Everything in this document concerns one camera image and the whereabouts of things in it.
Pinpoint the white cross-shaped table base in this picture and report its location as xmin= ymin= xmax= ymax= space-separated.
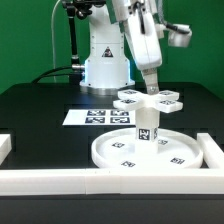
xmin=113 ymin=89 xmax=183 ymax=113

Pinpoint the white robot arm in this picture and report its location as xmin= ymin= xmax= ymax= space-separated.
xmin=80 ymin=0 xmax=162 ymax=95

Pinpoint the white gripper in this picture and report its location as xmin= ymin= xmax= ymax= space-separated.
xmin=123 ymin=13 xmax=164 ymax=96

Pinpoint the white U-shaped boundary frame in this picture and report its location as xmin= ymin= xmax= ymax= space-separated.
xmin=0 ymin=133 xmax=224 ymax=196

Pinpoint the white round table top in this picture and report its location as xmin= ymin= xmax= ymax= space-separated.
xmin=91 ymin=128 xmax=203 ymax=171

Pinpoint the black cable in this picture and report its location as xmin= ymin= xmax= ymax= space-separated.
xmin=31 ymin=65 xmax=83 ymax=84

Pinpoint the white cable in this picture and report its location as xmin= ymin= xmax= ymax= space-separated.
xmin=50 ymin=0 xmax=64 ymax=84

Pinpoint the white marker sheet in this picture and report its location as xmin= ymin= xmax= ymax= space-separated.
xmin=63 ymin=109 xmax=135 ymax=126

